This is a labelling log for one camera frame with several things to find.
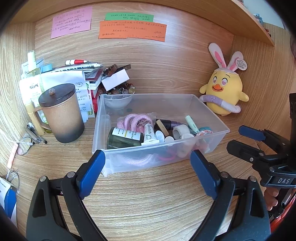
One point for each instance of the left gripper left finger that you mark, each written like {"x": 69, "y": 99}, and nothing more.
{"x": 45, "y": 219}

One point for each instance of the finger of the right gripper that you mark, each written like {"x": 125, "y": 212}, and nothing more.
{"x": 246, "y": 153}
{"x": 252, "y": 134}

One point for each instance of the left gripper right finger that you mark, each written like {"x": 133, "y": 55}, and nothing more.
{"x": 250, "y": 220}

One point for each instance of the blue washi tape roll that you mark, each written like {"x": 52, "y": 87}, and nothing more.
{"x": 205, "y": 130}

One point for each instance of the pale green tube stick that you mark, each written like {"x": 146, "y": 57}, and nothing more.
{"x": 191, "y": 124}

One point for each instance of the white tape roll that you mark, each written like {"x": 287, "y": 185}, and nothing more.
{"x": 180, "y": 130}

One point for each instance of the white ointment tube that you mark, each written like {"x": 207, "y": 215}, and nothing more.
{"x": 149, "y": 136}

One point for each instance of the dark green glass bottle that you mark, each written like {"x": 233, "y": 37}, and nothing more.
{"x": 120, "y": 138}

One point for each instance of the white pill bottle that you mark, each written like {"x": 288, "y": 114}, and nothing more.
{"x": 185, "y": 147}

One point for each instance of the pink scissors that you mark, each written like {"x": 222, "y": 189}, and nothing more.
{"x": 169, "y": 155}

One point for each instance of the person's right hand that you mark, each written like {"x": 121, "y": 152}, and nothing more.
{"x": 270, "y": 195}

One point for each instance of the blue white paper box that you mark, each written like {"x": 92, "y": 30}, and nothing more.
{"x": 8, "y": 200}

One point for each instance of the yellow chick plush toy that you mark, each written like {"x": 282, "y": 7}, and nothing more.
{"x": 224, "y": 89}

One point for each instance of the eyeglasses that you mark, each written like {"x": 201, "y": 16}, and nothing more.
{"x": 30, "y": 138}

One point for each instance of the brown ceramic lidded mug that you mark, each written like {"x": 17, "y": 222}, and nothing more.
{"x": 59, "y": 112}

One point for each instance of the yellow lip balm stick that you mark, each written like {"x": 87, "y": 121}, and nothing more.
{"x": 30, "y": 110}

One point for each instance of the green spray bottle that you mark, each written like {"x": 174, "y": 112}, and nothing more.
{"x": 31, "y": 87}

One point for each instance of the white glass bowl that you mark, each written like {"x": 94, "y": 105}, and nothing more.
{"x": 117, "y": 102}

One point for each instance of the stack of papers and books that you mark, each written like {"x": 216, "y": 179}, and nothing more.
{"x": 77, "y": 77}

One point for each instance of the white small carton box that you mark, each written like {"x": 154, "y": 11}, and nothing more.
{"x": 115, "y": 80}

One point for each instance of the red white marker pen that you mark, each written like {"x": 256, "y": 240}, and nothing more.
{"x": 75, "y": 62}

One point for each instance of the green sticky note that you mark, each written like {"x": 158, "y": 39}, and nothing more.
{"x": 116, "y": 16}

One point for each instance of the orange sticky note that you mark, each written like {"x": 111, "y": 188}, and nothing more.
{"x": 123, "y": 29}

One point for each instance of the pink sticky note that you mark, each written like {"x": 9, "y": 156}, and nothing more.
{"x": 73, "y": 21}

